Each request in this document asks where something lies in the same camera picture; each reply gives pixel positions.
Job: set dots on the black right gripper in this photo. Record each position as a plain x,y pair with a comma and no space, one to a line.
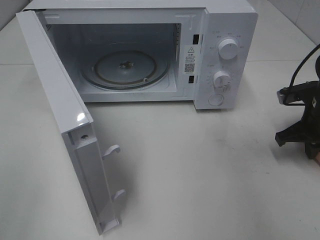
307,130

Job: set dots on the round white door release button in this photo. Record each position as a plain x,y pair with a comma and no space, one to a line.
216,99

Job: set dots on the white microwave door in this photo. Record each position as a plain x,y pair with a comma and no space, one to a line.
74,121

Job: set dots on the pink round plate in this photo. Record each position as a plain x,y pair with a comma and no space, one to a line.
317,158

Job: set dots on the white lower microwave knob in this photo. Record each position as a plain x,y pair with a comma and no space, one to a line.
221,79

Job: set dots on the white microwave knob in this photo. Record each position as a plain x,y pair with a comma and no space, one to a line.
221,79
228,48

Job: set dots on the white upper microwave knob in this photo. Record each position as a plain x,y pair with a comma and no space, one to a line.
228,48

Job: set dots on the white microwave oven body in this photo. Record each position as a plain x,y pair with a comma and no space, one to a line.
75,25

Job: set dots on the white warning label sticker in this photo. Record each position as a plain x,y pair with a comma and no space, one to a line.
191,56

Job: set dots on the glass microwave turntable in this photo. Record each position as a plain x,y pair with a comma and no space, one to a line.
123,66

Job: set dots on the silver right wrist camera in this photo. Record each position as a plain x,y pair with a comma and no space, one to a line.
298,95

